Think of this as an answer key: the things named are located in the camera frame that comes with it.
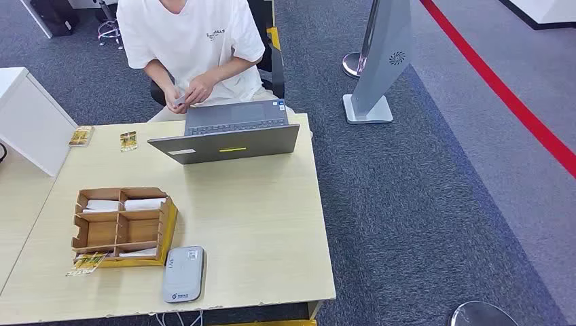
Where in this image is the person's left hand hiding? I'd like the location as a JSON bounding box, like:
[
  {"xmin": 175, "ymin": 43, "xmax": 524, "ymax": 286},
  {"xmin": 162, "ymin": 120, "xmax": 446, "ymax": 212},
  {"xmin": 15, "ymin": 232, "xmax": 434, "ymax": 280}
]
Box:
[{"xmin": 183, "ymin": 73, "xmax": 218, "ymax": 107}]

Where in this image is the black bag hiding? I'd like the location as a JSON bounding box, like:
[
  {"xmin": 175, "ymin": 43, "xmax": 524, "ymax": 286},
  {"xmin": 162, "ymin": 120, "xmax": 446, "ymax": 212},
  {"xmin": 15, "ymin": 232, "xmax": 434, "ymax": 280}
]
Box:
[{"xmin": 29, "ymin": 0, "xmax": 79, "ymax": 38}]

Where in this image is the person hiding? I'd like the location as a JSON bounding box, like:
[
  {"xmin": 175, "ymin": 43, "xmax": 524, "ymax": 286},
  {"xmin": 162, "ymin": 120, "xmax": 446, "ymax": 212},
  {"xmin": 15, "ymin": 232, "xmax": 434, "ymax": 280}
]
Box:
[{"xmin": 115, "ymin": 0, "xmax": 297, "ymax": 123}]

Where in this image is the white desk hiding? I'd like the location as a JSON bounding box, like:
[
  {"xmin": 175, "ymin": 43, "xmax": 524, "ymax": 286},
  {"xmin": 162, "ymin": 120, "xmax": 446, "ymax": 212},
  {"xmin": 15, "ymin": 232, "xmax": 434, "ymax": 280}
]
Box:
[{"xmin": 18, "ymin": 0, "xmax": 120, "ymax": 39}]

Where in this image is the chrome stanchion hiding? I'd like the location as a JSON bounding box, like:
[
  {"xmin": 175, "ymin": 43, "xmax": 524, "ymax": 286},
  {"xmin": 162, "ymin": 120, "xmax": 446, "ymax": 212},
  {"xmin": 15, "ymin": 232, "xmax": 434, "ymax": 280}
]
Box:
[
  {"xmin": 450, "ymin": 301, "xmax": 520, "ymax": 326},
  {"xmin": 342, "ymin": 0, "xmax": 381, "ymax": 79}
]

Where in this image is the black office chair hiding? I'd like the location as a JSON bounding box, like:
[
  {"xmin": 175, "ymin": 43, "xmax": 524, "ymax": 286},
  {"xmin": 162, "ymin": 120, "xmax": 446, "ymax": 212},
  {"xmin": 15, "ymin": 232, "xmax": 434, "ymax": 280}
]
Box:
[{"xmin": 149, "ymin": 0, "xmax": 286, "ymax": 107}]

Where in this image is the white card stack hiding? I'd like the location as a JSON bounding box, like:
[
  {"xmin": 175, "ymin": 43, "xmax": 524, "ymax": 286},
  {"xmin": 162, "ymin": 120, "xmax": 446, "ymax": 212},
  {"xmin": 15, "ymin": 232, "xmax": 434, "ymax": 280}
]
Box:
[
  {"xmin": 82, "ymin": 200, "xmax": 122, "ymax": 214},
  {"xmin": 124, "ymin": 198, "xmax": 168, "ymax": 212}
]

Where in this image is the grey laptop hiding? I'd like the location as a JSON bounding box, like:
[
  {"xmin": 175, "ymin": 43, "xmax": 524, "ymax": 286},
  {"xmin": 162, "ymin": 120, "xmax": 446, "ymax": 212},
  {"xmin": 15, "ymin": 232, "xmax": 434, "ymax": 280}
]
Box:
[{"xmin": 147, "ymin": 98, "xmax": 301, "ymax": 166}]

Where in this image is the chrome stool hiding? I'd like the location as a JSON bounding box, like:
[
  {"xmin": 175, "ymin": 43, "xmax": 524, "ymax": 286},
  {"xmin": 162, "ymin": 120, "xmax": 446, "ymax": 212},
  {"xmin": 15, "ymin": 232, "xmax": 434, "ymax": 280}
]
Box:
[{"xmin": 96, "ymin": 0, "xmax": 124, "ymax": 50}]

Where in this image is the person's right hand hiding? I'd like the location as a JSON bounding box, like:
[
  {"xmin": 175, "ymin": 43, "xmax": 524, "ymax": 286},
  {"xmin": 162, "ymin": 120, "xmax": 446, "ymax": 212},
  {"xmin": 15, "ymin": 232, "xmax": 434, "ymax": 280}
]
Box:
[{"xmin": 163, "ymin": 84, "xmax": 187, "ymax": 115}]

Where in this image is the wooden organizer box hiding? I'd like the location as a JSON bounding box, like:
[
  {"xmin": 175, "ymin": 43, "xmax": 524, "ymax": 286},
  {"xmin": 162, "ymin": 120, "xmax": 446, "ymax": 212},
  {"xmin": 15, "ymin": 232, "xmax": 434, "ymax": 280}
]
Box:
[{"xmin": 71, "ymin": 187, "xmax": 179, "ymax": 268}]

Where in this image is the thin white card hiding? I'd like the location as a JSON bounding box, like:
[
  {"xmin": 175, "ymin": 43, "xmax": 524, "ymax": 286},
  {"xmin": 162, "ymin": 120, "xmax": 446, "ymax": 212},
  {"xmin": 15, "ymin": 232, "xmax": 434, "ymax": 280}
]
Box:
[{"xmin": 118, "ymin": 247, "xmax": 158, "ymax": 258}]

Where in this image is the grey floor sign stand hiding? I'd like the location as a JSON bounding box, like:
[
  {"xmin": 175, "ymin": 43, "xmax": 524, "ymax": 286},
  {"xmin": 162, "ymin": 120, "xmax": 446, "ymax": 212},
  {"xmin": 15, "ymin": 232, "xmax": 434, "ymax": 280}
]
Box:
[{"xmin": 342, "ymin": 0, "xmax": 414, "ymax": 125}]

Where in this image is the white platform black edge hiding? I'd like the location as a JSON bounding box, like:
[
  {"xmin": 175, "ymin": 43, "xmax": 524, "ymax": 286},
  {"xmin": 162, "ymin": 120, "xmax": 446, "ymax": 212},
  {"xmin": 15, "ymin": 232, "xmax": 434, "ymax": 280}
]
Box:
[{"xmin": 497, "ymin": 0, "xmax": 576, "ymax": 31}]

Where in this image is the white cabinet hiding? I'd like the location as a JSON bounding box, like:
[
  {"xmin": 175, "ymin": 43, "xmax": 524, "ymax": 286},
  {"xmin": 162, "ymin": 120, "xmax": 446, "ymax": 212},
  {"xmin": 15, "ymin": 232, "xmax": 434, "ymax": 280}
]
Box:
[{"xmin": 0, "ymin": 67, "xmax": 79, "ymax": 178}]

